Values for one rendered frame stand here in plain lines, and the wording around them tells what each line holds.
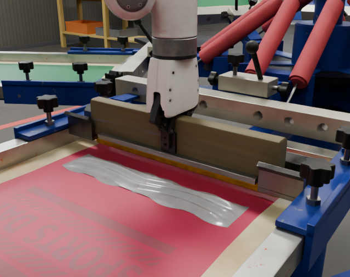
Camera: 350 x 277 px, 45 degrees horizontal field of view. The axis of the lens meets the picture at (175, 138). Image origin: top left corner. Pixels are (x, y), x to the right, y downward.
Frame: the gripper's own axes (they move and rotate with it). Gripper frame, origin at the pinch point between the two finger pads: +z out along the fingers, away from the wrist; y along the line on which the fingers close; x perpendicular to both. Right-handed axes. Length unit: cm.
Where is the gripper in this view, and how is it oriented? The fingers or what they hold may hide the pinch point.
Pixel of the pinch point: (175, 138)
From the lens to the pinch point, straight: 76.5
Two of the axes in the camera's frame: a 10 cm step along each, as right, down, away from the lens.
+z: 0.0, 9.3, 3.6
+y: -5.9, 2.9, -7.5
